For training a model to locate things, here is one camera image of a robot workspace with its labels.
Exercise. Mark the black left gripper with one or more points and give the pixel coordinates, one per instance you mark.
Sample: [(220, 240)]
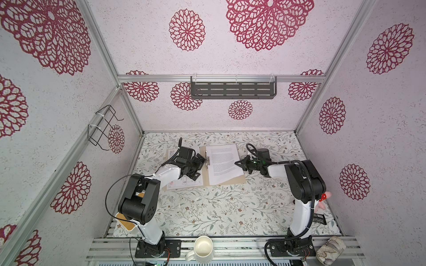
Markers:
[(199, 163)]

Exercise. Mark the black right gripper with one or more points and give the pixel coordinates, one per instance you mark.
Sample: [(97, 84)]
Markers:
[(245, 162)]

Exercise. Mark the white technical drawing sheet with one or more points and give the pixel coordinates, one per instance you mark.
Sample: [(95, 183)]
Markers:
[(185, 182)]

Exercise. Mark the beige manila folder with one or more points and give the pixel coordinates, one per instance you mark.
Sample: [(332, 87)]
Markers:
[(219, 169)]

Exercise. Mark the white printed text sheet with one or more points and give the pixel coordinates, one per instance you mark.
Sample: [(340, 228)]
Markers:
[(220, 167)]

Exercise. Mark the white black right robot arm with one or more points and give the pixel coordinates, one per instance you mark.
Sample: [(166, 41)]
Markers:
[(306, 185)]

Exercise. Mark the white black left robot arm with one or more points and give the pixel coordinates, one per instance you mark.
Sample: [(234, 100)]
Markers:
[(140, 198)]

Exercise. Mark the pink pig plush toy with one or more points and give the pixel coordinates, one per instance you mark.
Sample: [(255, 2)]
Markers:
[(322, 202)]

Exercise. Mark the small black card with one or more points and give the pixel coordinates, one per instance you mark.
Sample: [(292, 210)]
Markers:
[(319, 218)]

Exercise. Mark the white wooden-top tissue box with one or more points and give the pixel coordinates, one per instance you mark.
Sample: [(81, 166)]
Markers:
[(123, 223)]

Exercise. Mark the white ceramic mug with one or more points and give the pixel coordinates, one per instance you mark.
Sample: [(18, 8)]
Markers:
[(203, 251)]

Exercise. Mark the marbled patterned cup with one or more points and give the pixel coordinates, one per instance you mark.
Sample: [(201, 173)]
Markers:
[(330, 251)]

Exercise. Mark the grey slotted wall shelf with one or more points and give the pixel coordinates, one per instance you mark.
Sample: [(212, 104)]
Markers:
[(236, 90)]

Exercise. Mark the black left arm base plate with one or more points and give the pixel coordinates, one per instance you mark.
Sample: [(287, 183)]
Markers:
[(166, 248)]

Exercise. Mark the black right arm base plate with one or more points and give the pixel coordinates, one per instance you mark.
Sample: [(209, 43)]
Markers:
[(300, 247)]

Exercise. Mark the black wire wall rack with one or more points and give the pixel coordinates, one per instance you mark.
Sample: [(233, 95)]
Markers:
[(100, 130)]

